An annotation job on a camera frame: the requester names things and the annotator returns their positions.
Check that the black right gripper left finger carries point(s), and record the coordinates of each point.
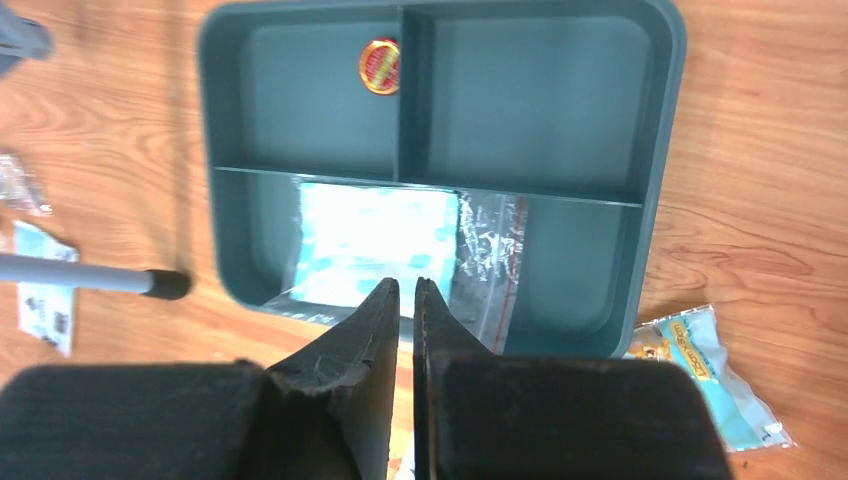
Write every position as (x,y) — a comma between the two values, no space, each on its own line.
(324,412)

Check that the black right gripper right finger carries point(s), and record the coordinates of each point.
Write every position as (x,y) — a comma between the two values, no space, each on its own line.
(479,415)

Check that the clear bag teal gauze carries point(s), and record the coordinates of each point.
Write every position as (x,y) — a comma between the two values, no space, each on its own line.
(339,241)

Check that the teal divided tray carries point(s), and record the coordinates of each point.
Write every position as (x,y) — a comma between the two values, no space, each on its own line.
(568,104)

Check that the small round balm tin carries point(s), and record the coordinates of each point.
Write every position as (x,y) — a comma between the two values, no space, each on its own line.
(378,66)

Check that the teal header tape bag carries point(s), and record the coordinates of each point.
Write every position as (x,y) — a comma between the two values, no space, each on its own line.
(690,340)

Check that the white teal dressing packet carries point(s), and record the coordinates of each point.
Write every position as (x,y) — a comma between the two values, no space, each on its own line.
(46,312)

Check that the clear bag white cotton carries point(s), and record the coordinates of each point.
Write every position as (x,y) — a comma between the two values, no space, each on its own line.
(19,188)

